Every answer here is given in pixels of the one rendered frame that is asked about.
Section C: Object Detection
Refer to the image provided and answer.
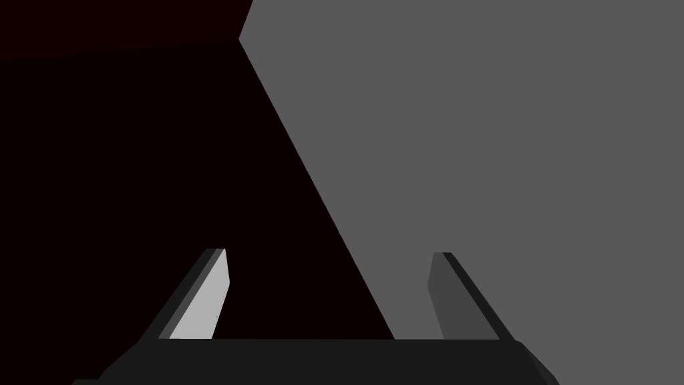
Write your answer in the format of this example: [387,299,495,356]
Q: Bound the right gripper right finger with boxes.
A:
[427,251,516,341]

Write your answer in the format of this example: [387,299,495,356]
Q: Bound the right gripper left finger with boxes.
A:
[140,248,231,340]

